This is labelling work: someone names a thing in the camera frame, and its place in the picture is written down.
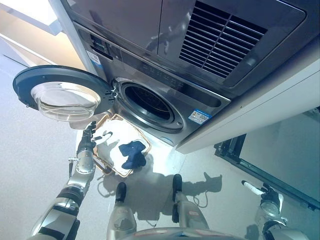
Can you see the navy blue cloth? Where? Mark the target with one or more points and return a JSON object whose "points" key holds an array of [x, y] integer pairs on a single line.
{"points": [[133, 156]]}

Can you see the black robot foot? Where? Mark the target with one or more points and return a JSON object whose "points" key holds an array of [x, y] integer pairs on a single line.
{"points": [[177, 183], [121, 191]]}

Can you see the white cabinet side panel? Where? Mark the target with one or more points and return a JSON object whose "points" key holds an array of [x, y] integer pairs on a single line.
{"points": [[262, 105], [72, 32]]}

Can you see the black right robot foot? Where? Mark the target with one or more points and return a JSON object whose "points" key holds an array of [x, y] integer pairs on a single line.
{"points": [[177, 183]]}

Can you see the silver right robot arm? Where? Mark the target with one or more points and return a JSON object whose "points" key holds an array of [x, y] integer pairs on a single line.
{"points": [[272, 220]]}

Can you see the white cloth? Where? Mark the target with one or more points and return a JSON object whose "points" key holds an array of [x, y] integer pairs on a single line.
{"points": [[110, 150]]}

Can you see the blue white energy label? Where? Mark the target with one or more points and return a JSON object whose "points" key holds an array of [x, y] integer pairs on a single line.
{"points": [[95, 60]]}

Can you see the grey robot waist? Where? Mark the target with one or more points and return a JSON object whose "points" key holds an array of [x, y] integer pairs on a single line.
{"points": [[180, 235]]}

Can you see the silver left robot leg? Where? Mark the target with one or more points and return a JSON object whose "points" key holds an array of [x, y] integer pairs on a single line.
{"points": [[122, 220]]}

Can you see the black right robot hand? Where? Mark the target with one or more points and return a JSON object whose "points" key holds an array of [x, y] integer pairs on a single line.
{"points": [[271, 196]]}

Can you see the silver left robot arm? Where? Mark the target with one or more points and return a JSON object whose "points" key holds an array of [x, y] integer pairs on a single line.
{"points": [[82, 165]]}

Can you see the dark appliance with vent grille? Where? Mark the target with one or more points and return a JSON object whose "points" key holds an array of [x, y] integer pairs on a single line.
{"points": [[137, 22]]}

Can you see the silver right robot leg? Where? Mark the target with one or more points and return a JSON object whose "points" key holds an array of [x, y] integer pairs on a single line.
{"points": [[190, 212]]}

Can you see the black left robot foot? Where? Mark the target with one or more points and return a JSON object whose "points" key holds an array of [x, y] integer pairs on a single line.
{"points": [[121, 191]]}

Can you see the black sliding door frame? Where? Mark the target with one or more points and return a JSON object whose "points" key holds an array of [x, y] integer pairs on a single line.
{"points": [[250, 166]]}

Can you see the round washing machine door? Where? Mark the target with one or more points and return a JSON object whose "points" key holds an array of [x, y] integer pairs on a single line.
{"points": [[62, 75]]}

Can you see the tan wicker laundry basket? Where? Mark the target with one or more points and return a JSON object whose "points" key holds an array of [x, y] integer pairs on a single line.
{"points": [[106, 168]]}

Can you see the silver robot leg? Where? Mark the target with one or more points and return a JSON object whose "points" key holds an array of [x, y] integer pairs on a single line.
{"points": [[122, 220], [190, 212]]}

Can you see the blue warning sticker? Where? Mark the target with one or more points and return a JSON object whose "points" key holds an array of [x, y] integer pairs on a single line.
{"points": [[200, 116]]}

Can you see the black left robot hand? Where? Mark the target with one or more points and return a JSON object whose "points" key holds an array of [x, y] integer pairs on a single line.
{"points": [[87, 142]]}

